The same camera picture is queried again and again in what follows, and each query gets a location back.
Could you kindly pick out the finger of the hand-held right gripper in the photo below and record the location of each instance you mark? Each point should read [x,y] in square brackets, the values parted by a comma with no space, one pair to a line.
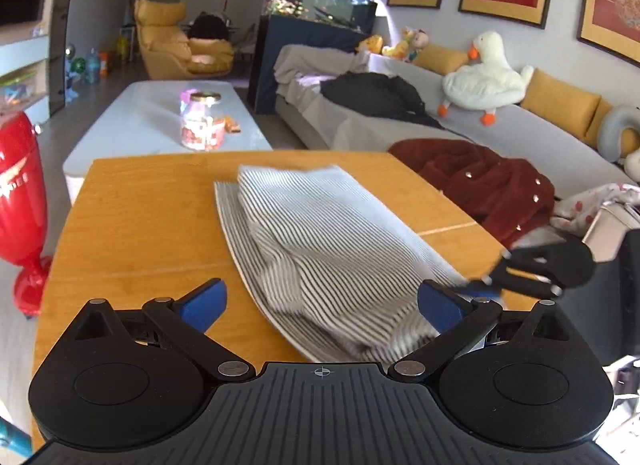
[520,281]
[527,253]

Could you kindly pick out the white coffee table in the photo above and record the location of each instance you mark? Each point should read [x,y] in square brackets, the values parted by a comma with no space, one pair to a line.
[140,120]

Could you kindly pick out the yellow armchair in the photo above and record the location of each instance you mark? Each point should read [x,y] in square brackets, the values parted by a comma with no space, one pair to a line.
[165,40]

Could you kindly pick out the red glossy plastic toy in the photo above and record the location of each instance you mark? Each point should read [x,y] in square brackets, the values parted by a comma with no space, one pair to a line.
[17,185]

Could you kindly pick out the clear water bottle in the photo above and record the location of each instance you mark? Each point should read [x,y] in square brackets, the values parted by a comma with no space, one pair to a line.
[92,67]

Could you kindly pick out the small orange packet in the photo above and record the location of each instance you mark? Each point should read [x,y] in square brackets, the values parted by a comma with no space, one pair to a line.
[232,126]

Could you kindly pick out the grey striped garment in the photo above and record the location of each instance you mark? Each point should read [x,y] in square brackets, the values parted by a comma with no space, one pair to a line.
[325,245]

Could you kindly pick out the white goose plush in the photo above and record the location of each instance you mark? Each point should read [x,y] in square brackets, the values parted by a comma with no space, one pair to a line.
[480,85]

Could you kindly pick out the white wall shelf unit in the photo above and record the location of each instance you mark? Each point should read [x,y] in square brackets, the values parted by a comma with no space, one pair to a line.
[20,70]

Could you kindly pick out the glass jar with sweets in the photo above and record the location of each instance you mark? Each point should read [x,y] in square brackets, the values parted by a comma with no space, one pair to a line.
[202,125]

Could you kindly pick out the beige bag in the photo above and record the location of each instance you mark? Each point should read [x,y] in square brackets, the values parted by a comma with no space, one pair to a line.
[607,235]

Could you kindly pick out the pink polka dot cloth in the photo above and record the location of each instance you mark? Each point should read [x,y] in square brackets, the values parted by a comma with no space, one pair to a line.
[585,207]

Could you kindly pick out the beige blanket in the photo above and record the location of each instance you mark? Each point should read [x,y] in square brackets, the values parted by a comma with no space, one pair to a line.
[310,65]

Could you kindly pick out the green ball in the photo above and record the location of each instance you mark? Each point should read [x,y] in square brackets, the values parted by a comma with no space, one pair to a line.
[78,66]

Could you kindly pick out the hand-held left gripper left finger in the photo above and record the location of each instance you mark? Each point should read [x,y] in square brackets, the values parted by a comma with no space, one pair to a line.
[205,302]

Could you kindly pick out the colourful plush dolls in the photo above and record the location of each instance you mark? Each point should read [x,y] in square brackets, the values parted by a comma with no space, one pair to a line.
[407,42]

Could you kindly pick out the grey neck pillow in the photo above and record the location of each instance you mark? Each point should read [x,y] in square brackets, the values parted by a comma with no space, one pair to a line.
[612,132]

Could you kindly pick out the fish tank on dark cabinet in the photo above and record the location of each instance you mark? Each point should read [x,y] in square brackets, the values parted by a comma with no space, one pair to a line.
[290,60]

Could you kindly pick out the yellow duck plush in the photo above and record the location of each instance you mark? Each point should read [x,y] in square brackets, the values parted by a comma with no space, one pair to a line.
[370,45]

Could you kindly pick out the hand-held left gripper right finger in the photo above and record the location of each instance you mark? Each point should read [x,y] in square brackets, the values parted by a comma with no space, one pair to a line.
[440,305]

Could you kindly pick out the black garment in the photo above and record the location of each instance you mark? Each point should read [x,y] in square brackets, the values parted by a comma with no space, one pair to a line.
[375,95]

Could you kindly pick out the dark cloth heap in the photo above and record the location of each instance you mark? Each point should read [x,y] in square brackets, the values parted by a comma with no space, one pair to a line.
[207,27]

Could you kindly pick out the yellow sofa cushion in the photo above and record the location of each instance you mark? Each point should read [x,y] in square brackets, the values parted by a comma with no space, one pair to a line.
[560,102]
[442,59]
[597,125]

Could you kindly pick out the grey sofa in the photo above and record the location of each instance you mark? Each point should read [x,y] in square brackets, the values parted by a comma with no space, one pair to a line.
[525,130]

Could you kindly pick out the dark red fuzzy garment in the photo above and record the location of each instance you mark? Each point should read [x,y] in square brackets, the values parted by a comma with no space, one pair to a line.
[465,180]

